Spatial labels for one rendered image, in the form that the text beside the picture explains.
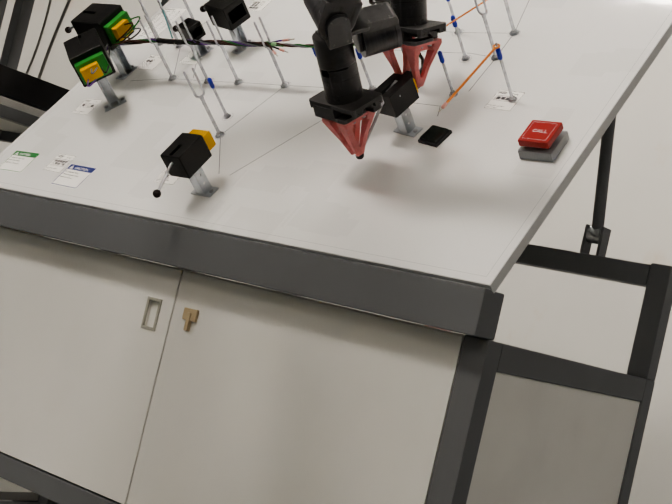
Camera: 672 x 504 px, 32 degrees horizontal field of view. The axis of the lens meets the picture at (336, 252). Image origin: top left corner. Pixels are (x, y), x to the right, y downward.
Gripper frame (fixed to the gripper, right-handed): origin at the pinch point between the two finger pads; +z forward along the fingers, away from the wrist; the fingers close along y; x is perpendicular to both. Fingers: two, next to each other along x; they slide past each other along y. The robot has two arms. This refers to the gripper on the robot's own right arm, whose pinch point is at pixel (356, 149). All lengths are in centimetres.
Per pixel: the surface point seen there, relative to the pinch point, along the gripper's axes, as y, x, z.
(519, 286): 93, -128, 139
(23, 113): 89, 13, 6
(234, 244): 8.5, 21.0, 8.1
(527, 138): -24.4, -12.0, -1.4
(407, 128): -1.0, -10.2, 1.2
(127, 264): 34.4, 27.2, 16.9
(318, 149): 12.3, -1.9, 4.0
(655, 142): 62, -164, 97
